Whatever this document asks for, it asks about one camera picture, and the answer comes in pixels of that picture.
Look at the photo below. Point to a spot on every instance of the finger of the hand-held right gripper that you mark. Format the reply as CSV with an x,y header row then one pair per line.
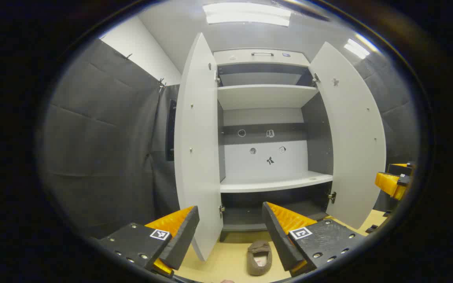
x,y
401,169
387,184

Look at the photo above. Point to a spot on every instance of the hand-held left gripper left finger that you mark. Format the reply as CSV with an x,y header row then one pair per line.
x,y
183,239

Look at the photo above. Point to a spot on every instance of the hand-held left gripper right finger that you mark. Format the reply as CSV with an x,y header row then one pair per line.
x,y
277,239

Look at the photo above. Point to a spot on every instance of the brown fuzzy shoe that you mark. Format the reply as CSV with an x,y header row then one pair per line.
x,y
252,268

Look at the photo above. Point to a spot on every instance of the white shoe cabinet door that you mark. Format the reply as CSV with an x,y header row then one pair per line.
x,y
352,149
199,157

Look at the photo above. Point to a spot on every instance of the white shoe cabinet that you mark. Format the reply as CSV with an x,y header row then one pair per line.
x,y
266,96

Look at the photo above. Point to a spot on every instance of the black backdrop cloth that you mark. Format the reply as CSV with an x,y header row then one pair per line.
x,y
104,157

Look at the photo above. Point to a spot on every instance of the small ceiling light panel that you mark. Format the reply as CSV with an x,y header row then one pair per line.
x,y
356,48

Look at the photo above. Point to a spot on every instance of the large ceiling light panel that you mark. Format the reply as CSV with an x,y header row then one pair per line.
x,y
246,13

